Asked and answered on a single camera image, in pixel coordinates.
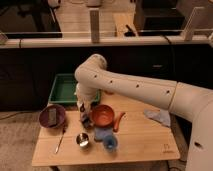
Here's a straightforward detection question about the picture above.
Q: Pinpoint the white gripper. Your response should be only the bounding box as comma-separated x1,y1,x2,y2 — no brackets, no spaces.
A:
76,83,97,113

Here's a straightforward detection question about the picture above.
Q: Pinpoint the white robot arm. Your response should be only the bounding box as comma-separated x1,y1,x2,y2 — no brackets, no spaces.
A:
75,54,213,171

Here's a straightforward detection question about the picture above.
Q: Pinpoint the blue cloth under cup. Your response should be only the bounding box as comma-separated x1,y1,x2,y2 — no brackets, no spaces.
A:
94,127,113,142

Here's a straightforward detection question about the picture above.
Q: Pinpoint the small steel cup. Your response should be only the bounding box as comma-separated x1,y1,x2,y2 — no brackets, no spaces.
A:
76,133,89,148

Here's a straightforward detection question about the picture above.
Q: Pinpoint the blue plastic cup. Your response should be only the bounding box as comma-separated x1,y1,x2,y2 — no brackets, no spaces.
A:
103,135,118,152

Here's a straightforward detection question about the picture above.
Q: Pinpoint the green plastic tray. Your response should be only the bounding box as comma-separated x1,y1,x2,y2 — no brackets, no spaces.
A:
48,72,101,106

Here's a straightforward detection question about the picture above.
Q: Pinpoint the orange bowl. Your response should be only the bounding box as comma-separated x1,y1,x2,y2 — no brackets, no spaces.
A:
90,105,115,127

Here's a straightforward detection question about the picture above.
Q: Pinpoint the orange carrot toy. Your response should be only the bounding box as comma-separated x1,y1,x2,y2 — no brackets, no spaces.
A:
113,112,125,132

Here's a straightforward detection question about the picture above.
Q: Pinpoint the purple bowl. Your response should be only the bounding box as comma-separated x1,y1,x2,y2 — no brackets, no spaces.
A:
39,104,65,128

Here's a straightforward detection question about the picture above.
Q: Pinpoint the metal spoon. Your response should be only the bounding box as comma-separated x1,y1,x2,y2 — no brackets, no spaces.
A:
54,126,67,154

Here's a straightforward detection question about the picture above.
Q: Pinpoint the black object on floor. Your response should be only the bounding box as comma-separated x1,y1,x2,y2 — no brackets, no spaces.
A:
124,25,136,37

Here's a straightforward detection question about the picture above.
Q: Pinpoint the light blue rag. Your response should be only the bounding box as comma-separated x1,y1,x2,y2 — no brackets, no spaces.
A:
144,109,171,127

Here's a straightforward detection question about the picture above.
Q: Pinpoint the white upright post centre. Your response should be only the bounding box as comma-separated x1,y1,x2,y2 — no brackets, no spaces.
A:
90,8,100,43

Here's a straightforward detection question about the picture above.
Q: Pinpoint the white upright post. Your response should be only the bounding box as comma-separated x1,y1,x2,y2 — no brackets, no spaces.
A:
181,6,205,41
90,8,100,43

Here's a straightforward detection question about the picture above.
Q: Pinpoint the white upright post right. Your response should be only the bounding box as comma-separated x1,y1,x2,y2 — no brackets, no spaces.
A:
181,6,205,41

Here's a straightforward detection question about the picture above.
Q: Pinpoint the white horizontal rail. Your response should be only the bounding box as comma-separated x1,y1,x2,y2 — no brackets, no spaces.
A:
0,35,213,49

